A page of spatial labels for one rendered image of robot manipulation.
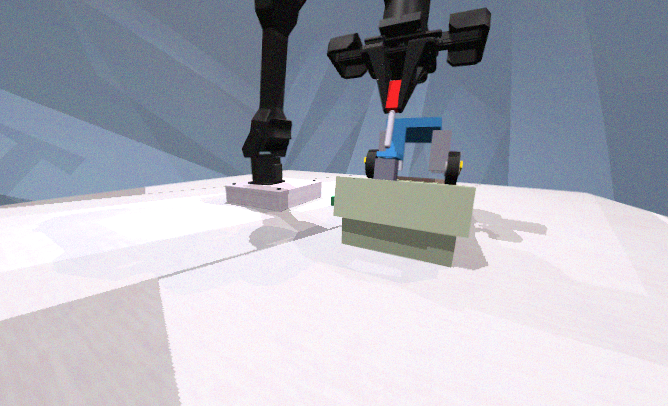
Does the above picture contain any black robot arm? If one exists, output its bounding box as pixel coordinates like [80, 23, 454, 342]
[242, 0, 306, 185]

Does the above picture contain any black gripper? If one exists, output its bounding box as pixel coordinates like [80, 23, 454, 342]
[327, 0, 491, 114]

